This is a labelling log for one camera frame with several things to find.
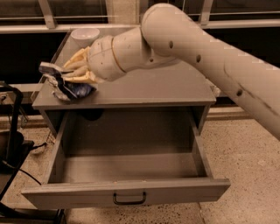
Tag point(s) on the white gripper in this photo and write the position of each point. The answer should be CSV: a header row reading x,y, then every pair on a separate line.
x,y
101,59

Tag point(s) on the blue chip bag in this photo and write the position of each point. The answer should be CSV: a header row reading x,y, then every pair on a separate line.
x,y
61,88

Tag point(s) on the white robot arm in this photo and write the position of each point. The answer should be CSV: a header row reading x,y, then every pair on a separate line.
x,y
167,33

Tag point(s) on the open grey top drawer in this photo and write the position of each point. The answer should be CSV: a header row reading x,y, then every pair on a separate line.
x,y
157,151

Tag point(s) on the white bowl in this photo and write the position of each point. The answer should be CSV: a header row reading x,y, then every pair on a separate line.
x,y
85,36

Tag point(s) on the metal window railing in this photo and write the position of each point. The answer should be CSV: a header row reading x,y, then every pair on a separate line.
x,y
53,14

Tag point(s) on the grey cabinet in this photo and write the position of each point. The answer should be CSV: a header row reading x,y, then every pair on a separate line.
x,y
176,84

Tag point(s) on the black chair frame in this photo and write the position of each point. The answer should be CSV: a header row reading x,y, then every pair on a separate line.
x,y
14,149

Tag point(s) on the black drawer handle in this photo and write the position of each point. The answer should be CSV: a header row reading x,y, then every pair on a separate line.
x,y
129,200

